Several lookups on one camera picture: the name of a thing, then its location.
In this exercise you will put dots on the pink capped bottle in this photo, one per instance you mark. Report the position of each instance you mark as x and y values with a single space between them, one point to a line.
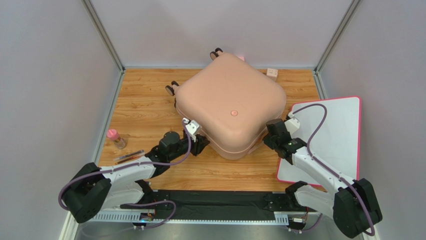
116 138

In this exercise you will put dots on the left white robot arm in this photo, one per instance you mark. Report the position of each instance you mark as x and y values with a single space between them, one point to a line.
95 188

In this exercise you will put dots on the white board pink edge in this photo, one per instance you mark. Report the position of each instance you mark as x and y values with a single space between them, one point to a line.
338 140

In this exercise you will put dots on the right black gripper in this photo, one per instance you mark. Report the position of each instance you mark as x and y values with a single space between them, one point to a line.
270 141

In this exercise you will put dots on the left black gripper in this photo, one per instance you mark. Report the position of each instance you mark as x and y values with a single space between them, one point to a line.
200 144

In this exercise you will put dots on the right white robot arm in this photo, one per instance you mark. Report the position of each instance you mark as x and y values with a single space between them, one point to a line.
352 204

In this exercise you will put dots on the pink suitcase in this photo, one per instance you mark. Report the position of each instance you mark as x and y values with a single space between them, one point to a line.
231 101

